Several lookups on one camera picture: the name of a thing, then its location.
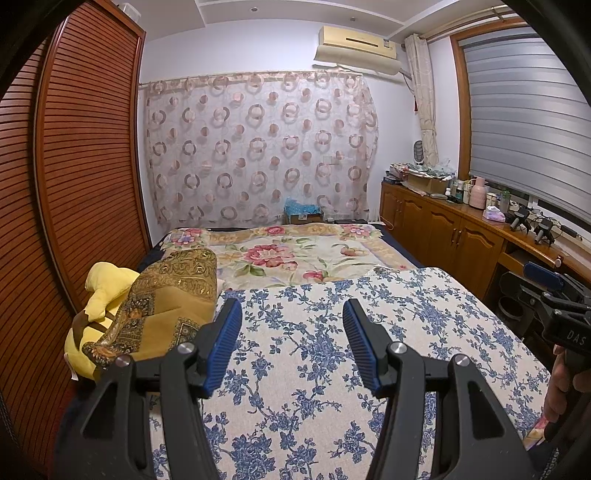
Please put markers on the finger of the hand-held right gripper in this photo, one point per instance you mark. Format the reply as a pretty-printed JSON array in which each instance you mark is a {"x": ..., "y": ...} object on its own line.
[
  {"x": 533, "y": 300},
  {"x": 545, "y": 273}
]

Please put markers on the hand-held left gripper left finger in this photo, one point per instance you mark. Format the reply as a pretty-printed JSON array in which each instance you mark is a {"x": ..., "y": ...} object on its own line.
[{"x": 226, "y": 346}]

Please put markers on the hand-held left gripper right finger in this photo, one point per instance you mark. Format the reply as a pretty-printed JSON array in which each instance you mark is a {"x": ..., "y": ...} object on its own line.
[{"x": 362, "y": 346}]

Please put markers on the brown gold patterned garment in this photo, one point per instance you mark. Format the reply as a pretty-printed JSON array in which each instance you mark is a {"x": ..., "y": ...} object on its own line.
[{"x": 157, "y": 318}]

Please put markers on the person's right hand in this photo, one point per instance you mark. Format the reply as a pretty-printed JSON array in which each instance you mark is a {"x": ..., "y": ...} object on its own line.
[{"x": 558, "y": 392}]

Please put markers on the grey waste bin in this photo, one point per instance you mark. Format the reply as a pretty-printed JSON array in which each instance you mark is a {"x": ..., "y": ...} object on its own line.
[{"x": 510, "y": 297}]

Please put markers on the blue floral white cloth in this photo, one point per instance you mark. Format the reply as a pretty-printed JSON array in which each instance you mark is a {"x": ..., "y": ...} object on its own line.
[{"x": 300, "y": 369}]

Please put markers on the purple tissue pack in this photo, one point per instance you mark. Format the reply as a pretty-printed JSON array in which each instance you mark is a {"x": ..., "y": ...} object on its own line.
[{"x": 493, "y": 214}]

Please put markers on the pink floral blanket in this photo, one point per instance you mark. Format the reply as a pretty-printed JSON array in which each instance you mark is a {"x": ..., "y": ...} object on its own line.
[{"x": 277, "y": 258}]

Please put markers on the pink bottle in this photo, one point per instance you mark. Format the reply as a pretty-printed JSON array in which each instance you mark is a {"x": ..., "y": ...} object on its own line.
[{"x": 478, "y": 193}]

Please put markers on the wooden sideboard cabinet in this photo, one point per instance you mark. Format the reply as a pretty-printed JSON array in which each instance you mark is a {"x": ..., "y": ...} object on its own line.
[{"x": 443, "y": 240}]

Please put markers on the group of small bottles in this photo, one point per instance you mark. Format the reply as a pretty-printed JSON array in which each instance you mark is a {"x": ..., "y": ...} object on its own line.
[{"x": 457, "y": 191}]

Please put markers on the yellow plush toy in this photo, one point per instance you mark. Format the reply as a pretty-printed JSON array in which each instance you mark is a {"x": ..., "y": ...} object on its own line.
[{"x": 111, "y": 281}]

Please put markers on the cardboard box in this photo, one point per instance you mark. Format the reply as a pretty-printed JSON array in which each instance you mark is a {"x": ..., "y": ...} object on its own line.
[{"x": 427, "y": 185}]

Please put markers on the blue plastic bag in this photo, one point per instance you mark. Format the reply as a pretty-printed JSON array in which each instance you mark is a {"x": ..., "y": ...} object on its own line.
[{"x": 300, "y": 206}]

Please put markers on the grey window blind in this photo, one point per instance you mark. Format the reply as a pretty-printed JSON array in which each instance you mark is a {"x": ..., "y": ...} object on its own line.
[{"x": 531, "y": 120}]

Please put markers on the mixed clutter pile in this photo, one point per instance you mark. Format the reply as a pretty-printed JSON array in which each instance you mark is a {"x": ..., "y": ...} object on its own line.
[{"x": 422, "y": 170}]

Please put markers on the small white desk fan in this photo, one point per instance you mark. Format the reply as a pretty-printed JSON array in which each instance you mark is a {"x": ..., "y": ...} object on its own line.
[{"x": 419, "y": 152}]

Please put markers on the sheer circle patterned curtain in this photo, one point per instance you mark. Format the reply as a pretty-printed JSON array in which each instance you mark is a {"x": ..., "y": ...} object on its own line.
[{"x": 258, "y": 152}]

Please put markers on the beige window curtain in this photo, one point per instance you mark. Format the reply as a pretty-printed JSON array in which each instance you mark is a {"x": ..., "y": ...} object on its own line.
[{"x": 422, "y": 101}]

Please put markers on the brown louvered wardrobe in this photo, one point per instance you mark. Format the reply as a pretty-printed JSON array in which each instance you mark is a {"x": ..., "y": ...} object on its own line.
[{"x": 83, "y": 161}]

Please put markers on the clear plastic box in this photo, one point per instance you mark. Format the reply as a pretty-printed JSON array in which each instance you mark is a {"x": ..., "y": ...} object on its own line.
[{"x": 129, "y": 11}]

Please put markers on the wooden window frame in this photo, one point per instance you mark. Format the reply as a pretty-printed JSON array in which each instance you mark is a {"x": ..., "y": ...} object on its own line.
[{"x": 461, "y": 101}]

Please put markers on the beige wall air conditioner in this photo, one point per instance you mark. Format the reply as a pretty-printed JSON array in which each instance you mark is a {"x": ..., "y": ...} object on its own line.
[{"x": 355, "y": 48}]

